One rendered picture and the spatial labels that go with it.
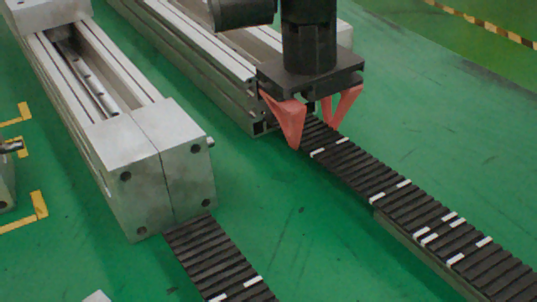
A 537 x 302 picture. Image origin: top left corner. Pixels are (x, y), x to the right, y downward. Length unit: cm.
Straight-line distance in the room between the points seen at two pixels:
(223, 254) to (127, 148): 14
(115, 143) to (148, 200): 6
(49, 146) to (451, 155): 50
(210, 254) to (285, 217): 11
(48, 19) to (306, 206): 49
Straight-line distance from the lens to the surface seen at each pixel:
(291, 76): 59
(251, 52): 81
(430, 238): 52
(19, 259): 63
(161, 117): 60
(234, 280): 49
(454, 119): 74
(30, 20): 90
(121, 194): 56
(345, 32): 83
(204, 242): 53
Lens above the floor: 118
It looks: 36 degrees down
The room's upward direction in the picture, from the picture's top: 6 degrees counter-clockwise
